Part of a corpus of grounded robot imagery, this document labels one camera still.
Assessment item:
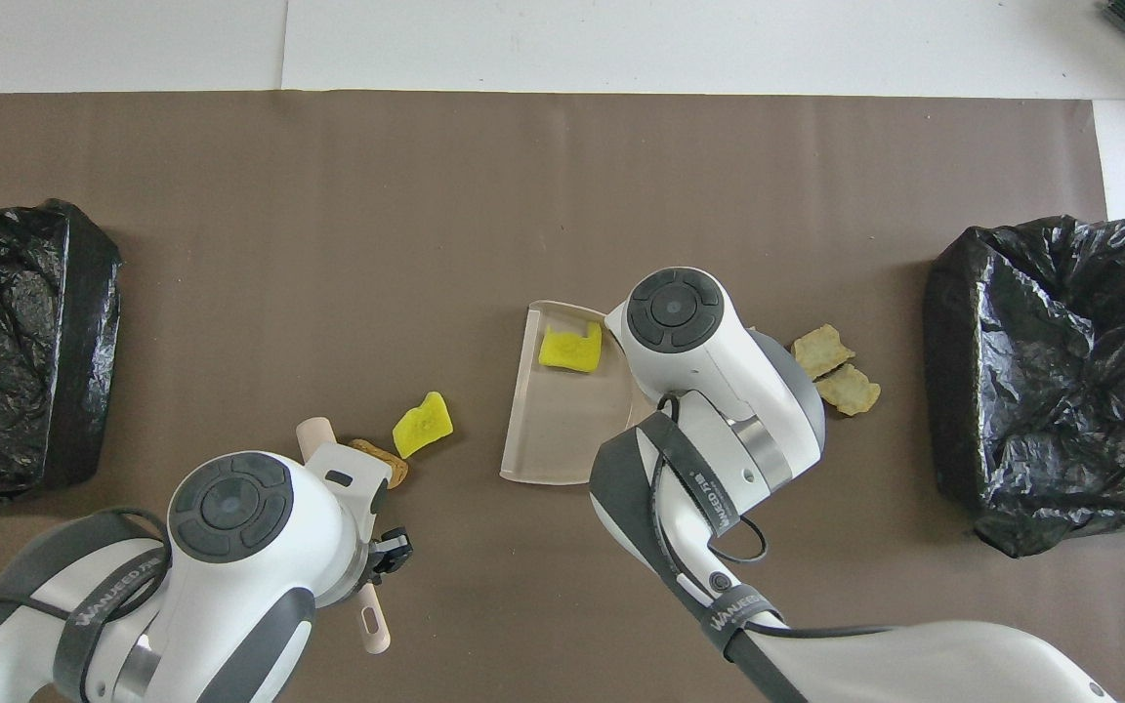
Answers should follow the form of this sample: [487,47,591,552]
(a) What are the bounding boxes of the notched yellow sponge piece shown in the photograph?
[538,322,604,374]

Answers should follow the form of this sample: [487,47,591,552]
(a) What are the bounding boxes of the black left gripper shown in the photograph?
[365,527,414,587]

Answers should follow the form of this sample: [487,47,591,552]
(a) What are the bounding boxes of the crumpled black bag lined bin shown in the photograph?
[922,215,1125,559]

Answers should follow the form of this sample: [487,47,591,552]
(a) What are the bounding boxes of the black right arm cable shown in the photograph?
[653,395,900,638]

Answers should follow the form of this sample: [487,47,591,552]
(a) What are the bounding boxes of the beige plastic dustpan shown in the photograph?
[500,300,656,486]

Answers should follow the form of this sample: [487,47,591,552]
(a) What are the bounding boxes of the brown paper table mat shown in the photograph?
[0,91,1125,703]

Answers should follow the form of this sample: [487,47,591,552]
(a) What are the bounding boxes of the beige hand brush black bristles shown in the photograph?
[296,417,393,655]

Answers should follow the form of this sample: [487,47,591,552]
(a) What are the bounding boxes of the smooth black bag lined bin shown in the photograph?
[0,199,123,499]

